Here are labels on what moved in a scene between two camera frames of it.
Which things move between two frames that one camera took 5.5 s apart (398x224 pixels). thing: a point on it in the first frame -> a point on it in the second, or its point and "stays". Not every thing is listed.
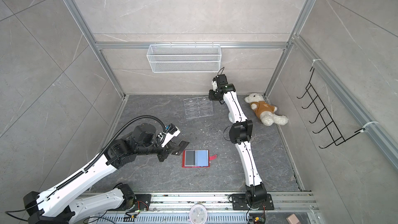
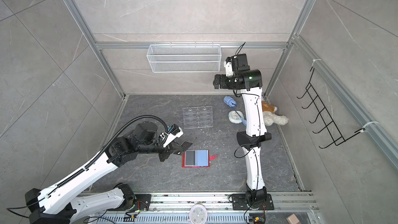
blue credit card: (201, 158) stays
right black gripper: (211, 96) -> (223, 85)
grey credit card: (189, 158) stays
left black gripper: (169, 148) stays
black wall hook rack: (337, 138) stays
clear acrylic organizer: (198, 107) -> (198, 117)
